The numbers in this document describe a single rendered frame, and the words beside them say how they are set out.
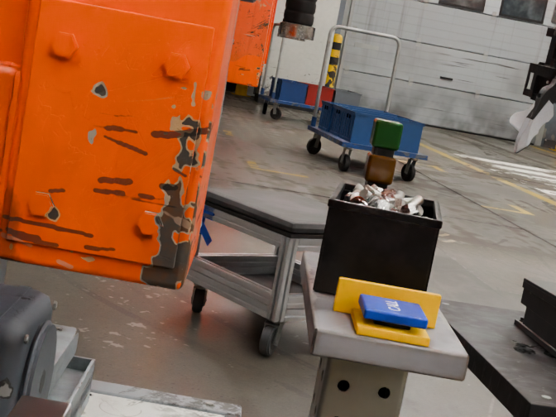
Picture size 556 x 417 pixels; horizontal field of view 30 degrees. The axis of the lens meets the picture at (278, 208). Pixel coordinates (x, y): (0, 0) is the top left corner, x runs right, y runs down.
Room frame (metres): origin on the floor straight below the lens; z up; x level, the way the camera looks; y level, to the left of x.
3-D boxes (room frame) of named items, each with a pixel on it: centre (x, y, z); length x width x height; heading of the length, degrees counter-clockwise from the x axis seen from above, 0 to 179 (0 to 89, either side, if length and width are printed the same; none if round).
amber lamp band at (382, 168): (1.49, -0.13, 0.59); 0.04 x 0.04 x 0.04; 2
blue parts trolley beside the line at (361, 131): (7.34, -0.51, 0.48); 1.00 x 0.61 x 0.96; 13
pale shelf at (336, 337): (1.29, -0.14, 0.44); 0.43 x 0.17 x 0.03; 2
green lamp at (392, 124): (1.49, -0.13, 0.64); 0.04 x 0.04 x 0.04; 2
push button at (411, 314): (1.12, -0.15, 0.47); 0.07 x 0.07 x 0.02; 2
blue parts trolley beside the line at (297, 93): (10.93, -0.13, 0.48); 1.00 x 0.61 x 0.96; 104
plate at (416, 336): (1.12, -0.15, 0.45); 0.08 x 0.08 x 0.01; 2
